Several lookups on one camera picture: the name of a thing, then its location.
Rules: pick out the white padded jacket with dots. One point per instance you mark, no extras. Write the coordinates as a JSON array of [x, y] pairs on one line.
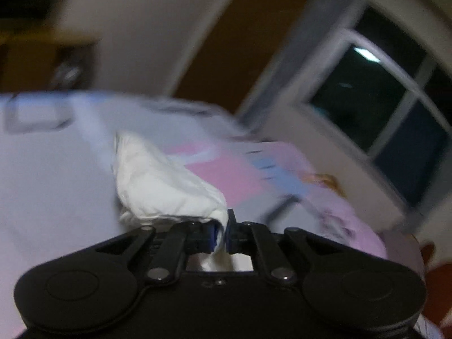
[[159, 183]]

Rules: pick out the wooden cabinet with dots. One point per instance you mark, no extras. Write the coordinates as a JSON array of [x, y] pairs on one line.
[[35, 63]]

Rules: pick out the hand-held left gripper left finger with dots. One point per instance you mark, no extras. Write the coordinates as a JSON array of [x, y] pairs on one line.
[[211, 237]]

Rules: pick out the brown wooden door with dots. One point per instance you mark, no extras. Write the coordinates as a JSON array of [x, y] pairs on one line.
[[240, 42]]

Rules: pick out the printed pastel bed sheet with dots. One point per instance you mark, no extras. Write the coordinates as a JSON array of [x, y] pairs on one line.
[[53, 183]]

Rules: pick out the grey blue curtain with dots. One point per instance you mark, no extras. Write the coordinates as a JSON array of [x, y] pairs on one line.
[[300, 42]]

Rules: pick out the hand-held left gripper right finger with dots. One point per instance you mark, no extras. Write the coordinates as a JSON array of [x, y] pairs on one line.
[[231, 235]]

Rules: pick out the white framed window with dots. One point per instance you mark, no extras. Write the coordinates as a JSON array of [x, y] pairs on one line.
[[388, 95]]

